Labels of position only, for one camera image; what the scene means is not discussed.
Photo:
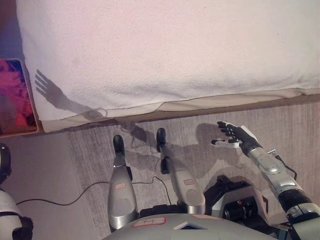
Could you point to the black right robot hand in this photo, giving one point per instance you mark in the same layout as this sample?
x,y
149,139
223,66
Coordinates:
x,y
237,135

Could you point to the orange garment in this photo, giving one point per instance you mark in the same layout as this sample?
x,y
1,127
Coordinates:
x,y
15,100

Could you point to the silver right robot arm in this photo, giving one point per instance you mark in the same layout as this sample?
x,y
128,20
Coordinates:
x,y
270,167

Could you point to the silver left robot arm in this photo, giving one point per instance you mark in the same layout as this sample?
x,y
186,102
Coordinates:
x,y
7,207

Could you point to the brown wicker basket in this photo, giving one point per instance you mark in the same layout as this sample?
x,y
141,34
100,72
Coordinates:
x,y
20,133

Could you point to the silver right robot leg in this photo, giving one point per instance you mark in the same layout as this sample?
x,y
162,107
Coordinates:
x,y
185,185

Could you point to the silver robot torso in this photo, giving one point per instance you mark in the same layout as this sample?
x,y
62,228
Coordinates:
x,y
225,232

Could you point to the white textured blanket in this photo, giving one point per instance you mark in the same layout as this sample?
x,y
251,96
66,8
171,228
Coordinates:
x,y
150,50

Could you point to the grey floor rug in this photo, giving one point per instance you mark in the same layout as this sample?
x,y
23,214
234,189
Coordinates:
x,y
95,155

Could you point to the beige upholstered bed frame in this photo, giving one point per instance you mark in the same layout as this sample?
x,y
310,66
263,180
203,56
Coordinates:
x,y
225,108

